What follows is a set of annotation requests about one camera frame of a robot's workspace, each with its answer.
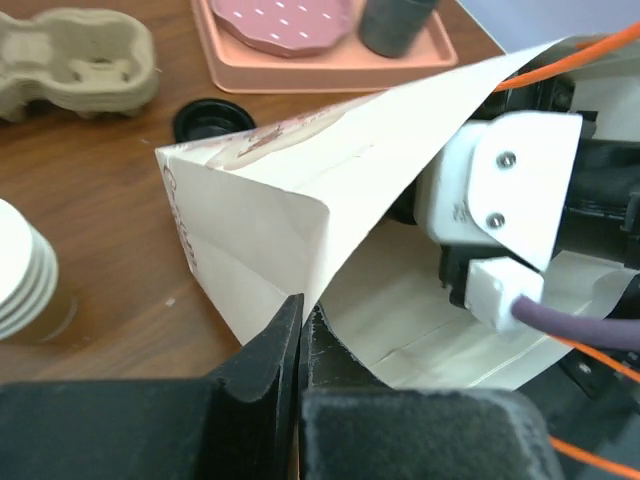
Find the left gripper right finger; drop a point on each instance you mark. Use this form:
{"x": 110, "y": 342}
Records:
{"x": 354, "y": 426}

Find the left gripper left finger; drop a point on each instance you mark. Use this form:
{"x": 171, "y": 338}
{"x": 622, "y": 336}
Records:
{"x": 236, "y": 422}

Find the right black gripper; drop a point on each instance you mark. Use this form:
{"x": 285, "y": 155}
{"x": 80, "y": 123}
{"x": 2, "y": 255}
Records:
{"x": 523, "y": 334}

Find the paper bag orange handles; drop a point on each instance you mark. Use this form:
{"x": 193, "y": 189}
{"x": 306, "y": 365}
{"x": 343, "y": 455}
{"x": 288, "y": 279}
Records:
{"x": 301, "y": 207}

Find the stack of paper cups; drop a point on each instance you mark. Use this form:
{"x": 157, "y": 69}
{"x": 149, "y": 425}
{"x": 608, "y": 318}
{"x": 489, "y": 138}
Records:
{"x": 36, "y": 304}

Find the dark green mug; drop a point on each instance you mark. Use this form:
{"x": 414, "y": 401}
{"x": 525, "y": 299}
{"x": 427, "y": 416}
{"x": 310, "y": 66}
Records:
{"x": 389, "y": 27}

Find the pink plastic tray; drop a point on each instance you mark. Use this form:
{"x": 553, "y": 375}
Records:
{"x": 348, "y": 68}

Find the pink dotted plate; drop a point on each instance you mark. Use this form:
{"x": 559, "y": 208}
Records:
{"x": 286, "y": 28}

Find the cardboard cup carrier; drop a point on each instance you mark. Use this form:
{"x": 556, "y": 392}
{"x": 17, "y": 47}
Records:
{"x": 84, "y": 60}

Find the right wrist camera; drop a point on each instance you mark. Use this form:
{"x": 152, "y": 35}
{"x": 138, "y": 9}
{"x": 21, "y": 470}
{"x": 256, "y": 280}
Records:
{"x": 501, "y": 183}

